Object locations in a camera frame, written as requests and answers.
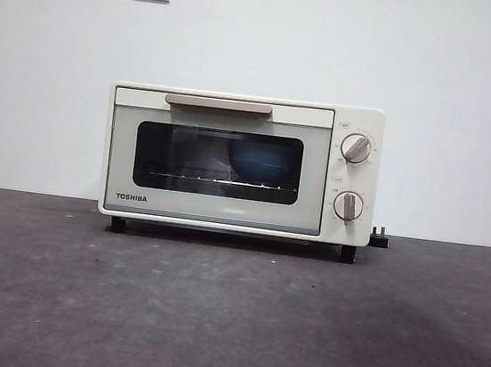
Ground beige oven knob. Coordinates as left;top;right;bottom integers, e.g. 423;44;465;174
331;189;366;224
339;132;374;166

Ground white Toshiba toaster oven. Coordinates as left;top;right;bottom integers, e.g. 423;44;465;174
93;76;389;267

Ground black power plug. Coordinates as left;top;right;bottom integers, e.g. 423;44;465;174
369;224;393;249

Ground beige oven door handle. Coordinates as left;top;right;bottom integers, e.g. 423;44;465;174
163;92;274;118

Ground blue bowl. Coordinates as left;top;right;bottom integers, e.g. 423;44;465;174
226;139;294;188

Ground metal wire oven rack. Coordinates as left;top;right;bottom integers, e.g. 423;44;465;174
147;169;298;196

